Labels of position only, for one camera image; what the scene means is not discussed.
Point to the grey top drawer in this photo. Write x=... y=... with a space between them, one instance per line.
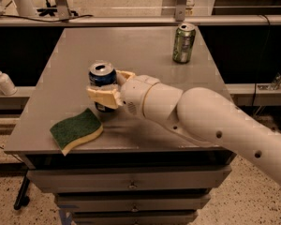
x=129 y=179

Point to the grey metal post left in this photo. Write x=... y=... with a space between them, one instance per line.
x=63 y=10

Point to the blue pepsi can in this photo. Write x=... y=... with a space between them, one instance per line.
x=102 y=76

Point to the green soda can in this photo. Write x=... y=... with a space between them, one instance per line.
x=183 y=43

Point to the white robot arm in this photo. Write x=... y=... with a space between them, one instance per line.
x=199 y=115

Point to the green and yellow sponge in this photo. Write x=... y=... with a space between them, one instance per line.
x=76 y=130

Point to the grey metal post right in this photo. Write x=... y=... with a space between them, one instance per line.
x=180 y=6

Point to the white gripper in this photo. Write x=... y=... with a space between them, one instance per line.
x=132 y=94

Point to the black caster leg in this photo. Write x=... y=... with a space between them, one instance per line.
x=22 y=197

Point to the grey bottom drawer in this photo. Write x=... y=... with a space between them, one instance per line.
x=182 y=217

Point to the grey middle drawer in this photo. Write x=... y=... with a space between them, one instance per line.
x=133 y=202

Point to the grey metal post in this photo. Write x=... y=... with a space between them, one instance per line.
x=63 y=10
x=180 y=6

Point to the grey drawer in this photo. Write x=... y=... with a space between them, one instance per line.
x=129 y=179
x=182 y=217
x=133 y=202

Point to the white pump bottle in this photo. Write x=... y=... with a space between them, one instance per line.
x=7 y=86

